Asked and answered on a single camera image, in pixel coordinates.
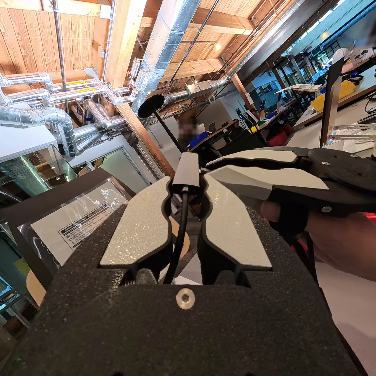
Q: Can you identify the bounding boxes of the white slotted metal bracket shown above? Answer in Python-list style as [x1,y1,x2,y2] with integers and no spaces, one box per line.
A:
[327,123,376,144]

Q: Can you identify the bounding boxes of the yellow storage bin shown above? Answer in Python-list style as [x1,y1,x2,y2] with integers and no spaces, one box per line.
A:
[311,81,356,111]

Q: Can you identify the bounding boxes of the metal ventilation unit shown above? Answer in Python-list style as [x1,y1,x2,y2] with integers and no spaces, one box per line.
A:
[185,79,224,100]

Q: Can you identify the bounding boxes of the short silver spiral duct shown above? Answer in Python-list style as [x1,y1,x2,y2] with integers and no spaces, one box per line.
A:
[163,89,190,106]

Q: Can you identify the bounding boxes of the black hub cable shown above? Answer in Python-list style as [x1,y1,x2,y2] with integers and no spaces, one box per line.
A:
[162,186,190,285]

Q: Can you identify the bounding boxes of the wooden standing desk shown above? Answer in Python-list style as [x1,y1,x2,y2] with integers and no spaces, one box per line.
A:
[189,122,235,152]

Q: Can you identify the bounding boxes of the black silver monitor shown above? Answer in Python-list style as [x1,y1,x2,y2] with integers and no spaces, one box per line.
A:
[320,57,345,147]

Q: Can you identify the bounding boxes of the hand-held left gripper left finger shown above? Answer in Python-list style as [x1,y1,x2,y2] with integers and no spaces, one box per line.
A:
[99,176,174,277]

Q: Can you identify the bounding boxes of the black rectangular panel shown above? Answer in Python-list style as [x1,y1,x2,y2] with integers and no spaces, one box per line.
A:
[219,129,268,156]

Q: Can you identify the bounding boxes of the wood-edged white desk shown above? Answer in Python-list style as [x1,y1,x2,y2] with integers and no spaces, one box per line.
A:
[294,66,376,130]

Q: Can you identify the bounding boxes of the long silver spiral duct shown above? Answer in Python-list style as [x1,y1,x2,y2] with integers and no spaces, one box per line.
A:
[217,0,316,86]

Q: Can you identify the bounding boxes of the black floor lamp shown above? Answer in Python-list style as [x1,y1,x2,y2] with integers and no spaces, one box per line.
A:
[137,95,184,153]

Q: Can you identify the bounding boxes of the silver rectangular foil duct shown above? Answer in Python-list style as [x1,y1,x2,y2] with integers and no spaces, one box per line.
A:
[131,0,194,115]

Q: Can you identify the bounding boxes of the person's right hand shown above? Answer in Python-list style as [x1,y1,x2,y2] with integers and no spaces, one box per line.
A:
[260,200,376,282]

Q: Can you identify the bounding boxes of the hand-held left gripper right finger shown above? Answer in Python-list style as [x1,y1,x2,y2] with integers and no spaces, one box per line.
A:
[197,174,273,277]

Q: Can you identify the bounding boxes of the clear sleeve printed sheet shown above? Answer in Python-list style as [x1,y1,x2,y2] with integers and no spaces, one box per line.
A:
[18,179,130,266]

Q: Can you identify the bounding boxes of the silver insulated pipes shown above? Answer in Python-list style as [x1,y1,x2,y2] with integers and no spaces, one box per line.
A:
[0,72,138,157]

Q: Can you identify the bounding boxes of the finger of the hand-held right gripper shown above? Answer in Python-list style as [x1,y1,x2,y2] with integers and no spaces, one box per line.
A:
[206,149,299,171]
[203,164,329,202]

